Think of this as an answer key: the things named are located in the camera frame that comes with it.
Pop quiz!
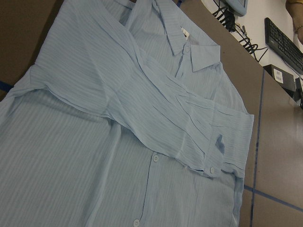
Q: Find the light blue button-up shirt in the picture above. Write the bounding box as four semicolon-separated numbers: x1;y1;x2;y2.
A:
0;0;254;227

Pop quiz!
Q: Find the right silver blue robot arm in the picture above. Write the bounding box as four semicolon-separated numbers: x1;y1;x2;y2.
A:
224;0;248;17

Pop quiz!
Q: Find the black labelled box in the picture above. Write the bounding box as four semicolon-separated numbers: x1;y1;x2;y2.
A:
263;64;296;92

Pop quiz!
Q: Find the black keyboard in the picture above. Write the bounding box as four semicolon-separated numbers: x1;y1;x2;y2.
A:
264;17;303;75

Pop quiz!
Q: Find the person in yellow shirt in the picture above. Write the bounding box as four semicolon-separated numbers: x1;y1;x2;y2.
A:
285;0;303;43

